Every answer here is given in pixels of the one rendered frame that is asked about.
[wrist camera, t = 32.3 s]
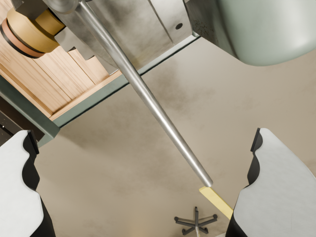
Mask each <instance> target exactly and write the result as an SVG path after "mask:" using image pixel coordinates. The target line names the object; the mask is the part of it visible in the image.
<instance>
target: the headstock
mask: <svg viewBox="0 0 316 237"><path fill-rule="evenodd" d="M186 7H187V10H188V13H189V16H190V20H191V24H192V29H193V31H194V32H195V33H197V34H198V35H199V34H200V36H203V38H205V39H206V40H208V41H210V40H211V41H210V42H211V43H213V42H214V43H213V44H214V45H216V46H217V47H219V48H220V49H222V50H224V51H225V52H227V53H228V54H230V55H232V56H233V57H235V58H236V59H238V60H240V61H241V62H243V63H245V64H247V65H252V66H271V65H275V64H280V63H284V62H288V61H290V60H293V59H295V58H298V57H300V56H303V55H305V54H307V53H309V52H311V51H313V50H315V49H316V0H189V1H188V2H186ZM210 29H211V30H210ZM212 30H213V31H212ZM205 31H206V32H207V33H206V32H205ZM201 32H202V33H201ZM204 33H205V34H204ZM201 34H202V35H201ZM216 38H217V39H216Z"/></svg>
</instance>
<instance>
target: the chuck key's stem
mask: <svg viewBox="0 0 316 237"><path fill-rule="evenodd" d="M81 1H82V0H44V2H45V3H46V4H47V6H48V7H49V8H50V9H52V10H53V11H55V12H57V13H59V14H63V15H66V14H70V13H72V12H73V11H74V10H75V9H76V8H77V7H78V6H79V5H80V3H81Z"/></svg>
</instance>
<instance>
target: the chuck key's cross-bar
mask: <svg viewBox="0 0 316 237"><path fill-rule="evenodd" d="M73 12H74V13H75V14H76V16H77V17H78V18H79V19H80V20H81V21H82V23H83V24H84V25H85V26H86V27H87V28H88V29H89V31H90V32H91V33H92V34H93V35H94V37H95V38H96V39H97V40H98V41H99V43H100V44H101V45H102V46H103V48H104V49H105V50H106V52H107V53H108V54H109V56H110V57H111V58H112V60H113V61H114V63H115V64H116V65H117V66H118V68H119V69H120V70H121V72H122V73H123V75H124V76H125V78H126V79H127V80H128V82H129V83H130V84H131V86H132V87H133V89H134V90H135V91H136V93H137V94H138V95H139V97H140V98H141V99H142V101H143V102H144V103H145V105H146V106H147V108H148V109H149V110H150V112H151V113H152V115H153V116H154V117H155V119H156V120H157V121H158V123H159V124H160V125H161V127H162V128H163V130H164V131H165V132H166V134H167V135H168V136H169V138H170V139H171V141H172V142H173V143H174V145H175V146H176V147H177V149H178V150H179V152H180V153H181V154H182V155H183V157H184V158H185V160H186V161H187V162H188V164H189V165H190V167H191V168H192V169H193V171H194V172H195V174H196V175H197V176H198V178H199V179H200V180H201V182H202V183H203V184H204V186H205V187H207V188H209V187H211V186H212V185H213V180H212V179H211V177H210V176H209V175H208V173H207V172H206V170H205V169H204V168H203V166H202V165H201V163H200V162H199V160H198V159H197V157H196V156H195V154H194V153H193V151H192V150H191V148H190V147H189V146H188V144H187V143H186V142H185V140H184V138H183V137H182V136H181V134H180V133H179V131H178V130H177V128H176V127H175V125H174V124H173V122H172V121H171V120H170V118H169V117H168V115H167V114H166V112H165V111H164V109H163V108H162V107H161V105H160V104H159V102H158V101H157V99H156V98H155V96H154V95H153V93H152V92H151V91H150V89H149V88H148V86H147V85H146V83H145V82H144V81H143V79H142V78H141V76H140V75H139V73H138V72H137V70H136V69H135V67H134V66H133V65H132V63H131V62H130V60H129V59H128V57H127V56H126V54H125V53H124V51H123V50H122V48H121V47H120V46H119V44H118V43H117V42H116V40H115V39H114V37H113V36H112V35H111V33H110V32H109V31H108V30H107V28H106V27H105V26H104V24H103V23H102V22H101V20H100V19H99V18H98V17H97V15H96V14H95V13H94V11H93V10H92V9H91V8H90V6H89V5H88V4H87V3H86V1H85V0H82V1H81V3H80V5H79V6H78V7H77V8H76V9H75V10H74V11H73Z"/></svg>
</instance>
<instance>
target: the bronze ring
mask: <svg viewBox="0 0 316 237"><path fill-rule="evenodd" d="M65 28H66V25H65V24H64V23H63V22H62V21H61V20H60V19H59V18H58V17H57V16H56V15H55V14H54V12H53V11H52V10H51V9H50V8H47V9H46V10H45V11H44V12H43V13H42V14H41V15H40V16H39V17H38V18H36V19H35V20H31V19H29V18H28V17H26V16H24V15H22V14H20V13H18V12H16V11H15V9H14V7H12V8H11V9H10V10H9V11H8V12H7V17H6V18H5V19H4V20H3V21H2V23H1V24H0V32H1V34H2V36H3V38H4V39H5V41H6V42H7V43H8V44H9V45H10V46H11V47H12V48H13V49H15V50H16V51H17V52H19V53H20V54H22V55H24V56H26V57H29V58H32V59H38V58H40V57H42V56H43V55H44V54H46V53H51V52H52V51H53V50H55V49H56V48H57V47H58V46H60V45H59V43H58V42H57V41H56V40H55V36H56V35H57V34H58V33H60V32H61V31H62V30H63V29H65Z"/></svg>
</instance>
